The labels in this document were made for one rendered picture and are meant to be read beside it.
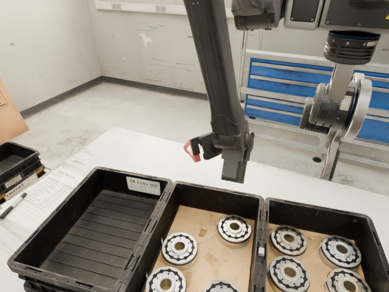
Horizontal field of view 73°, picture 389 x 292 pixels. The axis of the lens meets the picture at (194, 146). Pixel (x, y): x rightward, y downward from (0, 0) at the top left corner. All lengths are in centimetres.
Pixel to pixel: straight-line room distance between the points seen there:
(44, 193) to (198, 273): 82
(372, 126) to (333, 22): 181
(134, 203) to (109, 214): 9
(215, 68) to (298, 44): 282
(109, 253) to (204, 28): 67
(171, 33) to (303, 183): 285
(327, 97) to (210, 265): 63
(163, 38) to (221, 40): 335
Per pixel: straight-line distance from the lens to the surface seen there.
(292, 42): 326
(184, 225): 89
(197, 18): 43
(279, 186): 127
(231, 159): 62
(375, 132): 265
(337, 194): 133
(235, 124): 53
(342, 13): 88
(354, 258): 89
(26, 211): 130
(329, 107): 96
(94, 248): 89
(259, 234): 76
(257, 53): 243
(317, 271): 87
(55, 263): 90
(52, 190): 135
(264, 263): 71
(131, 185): 97
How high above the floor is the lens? 152
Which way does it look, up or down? 34 degrees down
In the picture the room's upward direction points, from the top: straight up
